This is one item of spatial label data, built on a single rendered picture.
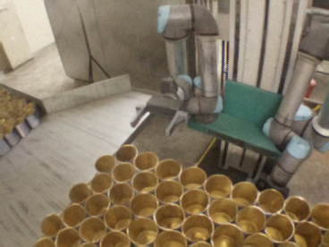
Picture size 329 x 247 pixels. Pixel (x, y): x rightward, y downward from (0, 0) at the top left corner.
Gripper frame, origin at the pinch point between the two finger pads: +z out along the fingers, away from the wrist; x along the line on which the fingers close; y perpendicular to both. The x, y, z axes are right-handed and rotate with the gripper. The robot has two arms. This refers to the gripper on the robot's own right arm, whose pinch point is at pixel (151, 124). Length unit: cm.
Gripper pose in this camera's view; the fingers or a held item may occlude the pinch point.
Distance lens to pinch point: 71.4
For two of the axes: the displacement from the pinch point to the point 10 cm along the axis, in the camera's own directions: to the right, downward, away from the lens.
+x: -9.0, -1.9, 4.0
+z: -4.2, 6.1, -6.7
